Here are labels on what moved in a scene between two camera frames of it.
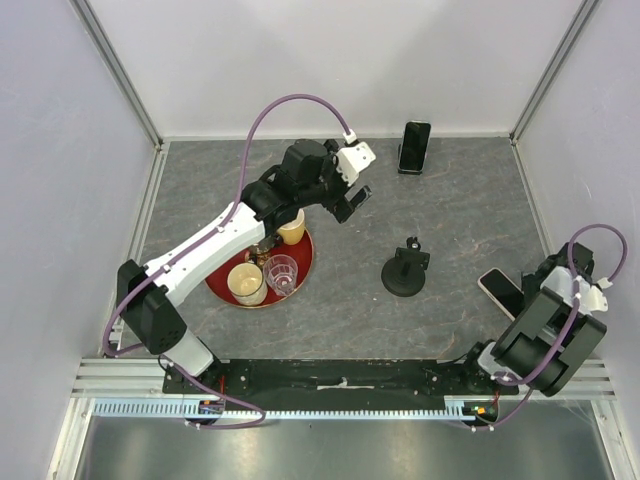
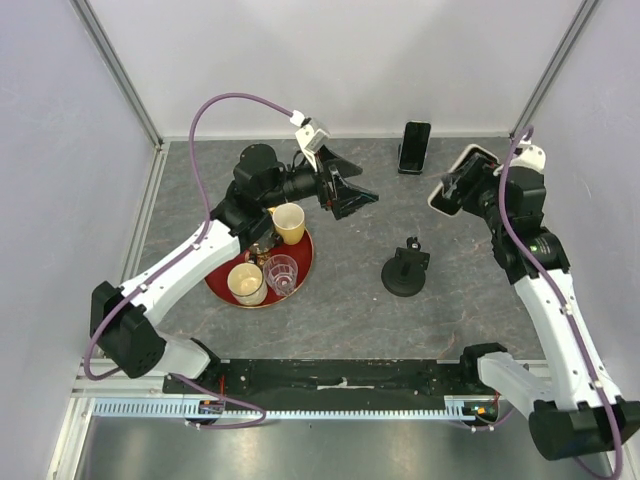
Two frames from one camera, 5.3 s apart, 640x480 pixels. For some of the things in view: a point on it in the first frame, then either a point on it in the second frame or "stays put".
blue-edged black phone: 414,146 stays put
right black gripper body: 530,283 → 484,204
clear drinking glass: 280,271 stays put
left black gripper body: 330,189 stays put
